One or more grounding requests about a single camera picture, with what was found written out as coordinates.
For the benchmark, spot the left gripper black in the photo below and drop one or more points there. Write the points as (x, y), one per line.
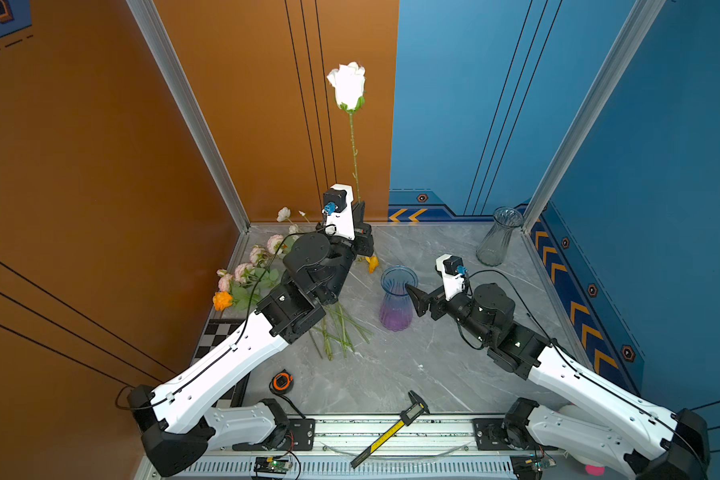
(359, 239)

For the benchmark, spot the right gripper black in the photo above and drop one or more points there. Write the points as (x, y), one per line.
(438, 300)

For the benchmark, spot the purple blue glass vase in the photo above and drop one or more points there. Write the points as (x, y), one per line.
(396, 311)

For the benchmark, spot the small white blossom spray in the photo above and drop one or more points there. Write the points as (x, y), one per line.
(285, 215)

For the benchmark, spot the pink peony spray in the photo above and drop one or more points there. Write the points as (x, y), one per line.
(277, 246)
(247, 275)

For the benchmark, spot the white rose long stem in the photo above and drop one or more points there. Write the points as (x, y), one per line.
(348, 82)

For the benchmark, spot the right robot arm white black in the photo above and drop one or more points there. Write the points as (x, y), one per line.
(602, 424)

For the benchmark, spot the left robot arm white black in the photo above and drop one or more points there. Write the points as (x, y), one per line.
(179, 421)

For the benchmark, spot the clear grey glass vase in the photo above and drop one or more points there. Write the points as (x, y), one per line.
(494, 247)

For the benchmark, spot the orange poppy flower stem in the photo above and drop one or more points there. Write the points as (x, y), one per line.
(373, 263)

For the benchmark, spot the pink rose bundle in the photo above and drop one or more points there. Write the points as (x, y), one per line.
(338, 333)

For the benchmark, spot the yellow black caliper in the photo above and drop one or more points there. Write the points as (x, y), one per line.
(417, 408)

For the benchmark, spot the orange black tape measure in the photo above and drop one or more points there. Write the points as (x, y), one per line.
(282, 383)

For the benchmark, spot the orange rose with leaves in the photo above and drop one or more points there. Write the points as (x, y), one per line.
(238, 298)

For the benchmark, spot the right circuit board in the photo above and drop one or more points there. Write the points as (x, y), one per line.
(531, 468)

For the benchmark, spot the circuit board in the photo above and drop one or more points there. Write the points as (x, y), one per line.
(271, 467)
(531, 468)

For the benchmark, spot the left circuit board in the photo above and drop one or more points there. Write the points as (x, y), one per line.
(271, 467)

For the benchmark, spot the plush toy white green pink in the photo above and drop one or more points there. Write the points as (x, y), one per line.
(594, 465)

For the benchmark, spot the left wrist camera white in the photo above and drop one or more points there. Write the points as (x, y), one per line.
(337, 212)

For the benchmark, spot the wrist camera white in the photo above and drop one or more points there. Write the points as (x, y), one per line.
(337, 212)
(454, 275)

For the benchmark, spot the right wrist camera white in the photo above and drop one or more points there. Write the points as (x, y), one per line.
(454, 275)

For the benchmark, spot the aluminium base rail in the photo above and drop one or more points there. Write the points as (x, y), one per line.
(434, 447)

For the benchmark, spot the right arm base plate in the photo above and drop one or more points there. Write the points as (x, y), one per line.
(495, 434)

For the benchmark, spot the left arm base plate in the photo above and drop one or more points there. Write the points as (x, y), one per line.
(298, 435)

